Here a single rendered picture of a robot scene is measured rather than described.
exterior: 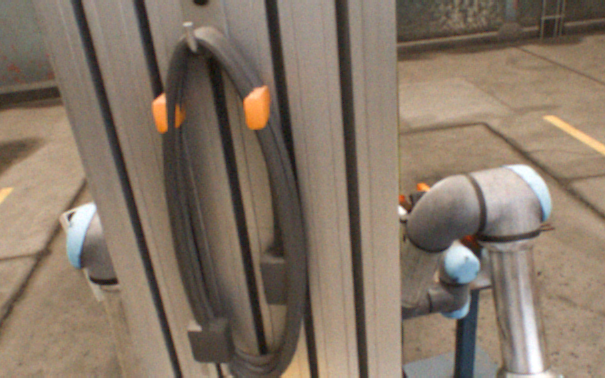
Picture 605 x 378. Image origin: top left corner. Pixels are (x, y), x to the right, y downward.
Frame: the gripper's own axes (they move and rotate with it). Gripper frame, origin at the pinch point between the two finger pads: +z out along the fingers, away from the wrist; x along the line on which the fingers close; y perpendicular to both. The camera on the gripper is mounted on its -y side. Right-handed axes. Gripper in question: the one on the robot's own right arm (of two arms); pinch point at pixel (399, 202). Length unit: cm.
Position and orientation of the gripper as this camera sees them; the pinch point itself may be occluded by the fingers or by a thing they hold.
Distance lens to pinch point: 155.0
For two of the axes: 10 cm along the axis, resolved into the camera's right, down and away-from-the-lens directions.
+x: 9.6, -2.1, 2.0
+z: -2.7, -3.7, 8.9
